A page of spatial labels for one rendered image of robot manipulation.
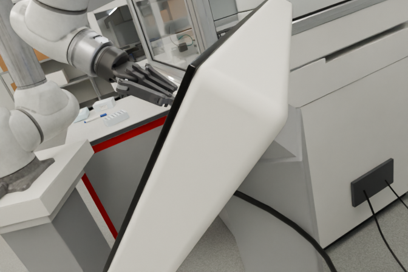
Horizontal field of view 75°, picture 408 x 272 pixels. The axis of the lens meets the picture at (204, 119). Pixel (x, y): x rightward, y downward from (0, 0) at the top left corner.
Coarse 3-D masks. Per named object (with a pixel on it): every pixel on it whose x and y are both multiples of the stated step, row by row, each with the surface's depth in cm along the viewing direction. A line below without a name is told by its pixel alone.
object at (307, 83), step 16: (384, 32) 110; (400, 32) 105; (352, 48) 102; (368, 48) 101; (384, 48) 104; (400, 48) 108; (320, 64) 94; (336, 64) 97; (352, 64) 100; (368, 64) 103; (384, 64) 107; (176, 80) 123; (304, 80) 93; (320, 80) 96; (336, 80) 99; (352, 80) 102; (304, 96) 95; (320, 96) 98
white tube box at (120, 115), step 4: (116, 112) 153; (120, 112) 151; (124, 112) 148; (108, 116) 151; (112, 116) 149; (116, 116) 147; (120, 116) 147; (124, 116) 148; (128, 116) 150; (104, 120) 145; (108, 120) 144; (112, 120) 145; (116, 120) 146; (120, 120) 148; (108, 124) 144; (112, 124) 146
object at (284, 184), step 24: (264, 168) 34; (288, 168) 33; (264, 192) 36; (288, 192) 35; (312, 192) 49; (240, 216) 39; (264, 216) 38; (288, 216) 37; (312, 216) 37; (240, 240) 42; (264, 240) 40; (288, 240) 39; (264, 264) 43; (288, 264) 41; (312, 264) 40
